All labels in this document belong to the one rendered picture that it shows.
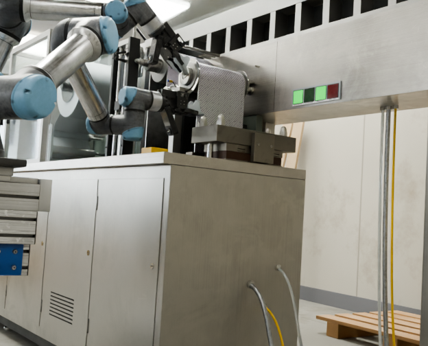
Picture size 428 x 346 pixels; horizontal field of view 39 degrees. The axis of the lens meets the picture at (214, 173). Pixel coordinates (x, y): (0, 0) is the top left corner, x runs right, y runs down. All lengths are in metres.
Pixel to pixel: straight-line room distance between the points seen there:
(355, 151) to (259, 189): 2.89
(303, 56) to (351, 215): 2.75
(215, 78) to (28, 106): 1.03
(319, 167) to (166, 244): 3.49
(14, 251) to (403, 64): 1.35
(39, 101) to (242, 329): 1.10
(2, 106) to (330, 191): 3.91
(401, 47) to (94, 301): 1.46
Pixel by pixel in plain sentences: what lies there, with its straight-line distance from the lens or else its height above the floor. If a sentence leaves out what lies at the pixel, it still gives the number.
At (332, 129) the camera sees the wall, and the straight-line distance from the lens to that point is 5.27.
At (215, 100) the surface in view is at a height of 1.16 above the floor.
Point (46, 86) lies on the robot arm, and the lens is 1.64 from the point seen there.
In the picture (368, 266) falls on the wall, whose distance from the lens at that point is 4.89.
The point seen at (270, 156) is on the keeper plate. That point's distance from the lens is 2.30.
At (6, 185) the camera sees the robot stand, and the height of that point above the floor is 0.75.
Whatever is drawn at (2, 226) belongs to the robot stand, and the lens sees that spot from 1.68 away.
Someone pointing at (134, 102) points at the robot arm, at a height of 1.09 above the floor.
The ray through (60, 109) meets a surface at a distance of 3.22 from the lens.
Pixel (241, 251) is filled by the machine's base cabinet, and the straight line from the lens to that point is 2.17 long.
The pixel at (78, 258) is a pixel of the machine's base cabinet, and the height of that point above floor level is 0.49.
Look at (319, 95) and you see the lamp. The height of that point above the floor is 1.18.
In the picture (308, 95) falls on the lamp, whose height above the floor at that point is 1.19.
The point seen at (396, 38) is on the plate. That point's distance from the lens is 2.15.
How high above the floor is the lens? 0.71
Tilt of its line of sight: 4 degrees up
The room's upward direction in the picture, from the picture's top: 4 degrees clockwise
